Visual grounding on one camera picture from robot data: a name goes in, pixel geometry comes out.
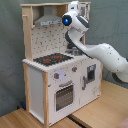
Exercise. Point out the grey toy sink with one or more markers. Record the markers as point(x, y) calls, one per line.
point(74, 51)

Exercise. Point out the white oven door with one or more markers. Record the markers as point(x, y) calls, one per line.
point(64, 96)

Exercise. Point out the black toy stovetop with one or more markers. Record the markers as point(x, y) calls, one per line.
point(52, 59)

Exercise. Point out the wooden toy kitchen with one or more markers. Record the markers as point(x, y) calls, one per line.
point(40, 84)

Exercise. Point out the white cabinet door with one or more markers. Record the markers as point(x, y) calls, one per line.
point(90, 80)

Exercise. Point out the red stove knob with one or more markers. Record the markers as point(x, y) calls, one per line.
point(74, 69)
point(56, 75)

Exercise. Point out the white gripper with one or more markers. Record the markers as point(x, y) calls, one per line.
point(74, 6)

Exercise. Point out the grey range hood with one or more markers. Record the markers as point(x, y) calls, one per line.
point(49, 18)

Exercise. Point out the left red stove knob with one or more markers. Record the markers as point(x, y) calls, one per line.
point(56, 75)

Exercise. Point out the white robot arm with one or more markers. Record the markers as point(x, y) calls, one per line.
point(104, 52)

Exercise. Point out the right red stove knob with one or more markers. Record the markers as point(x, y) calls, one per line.
point(74, 69)

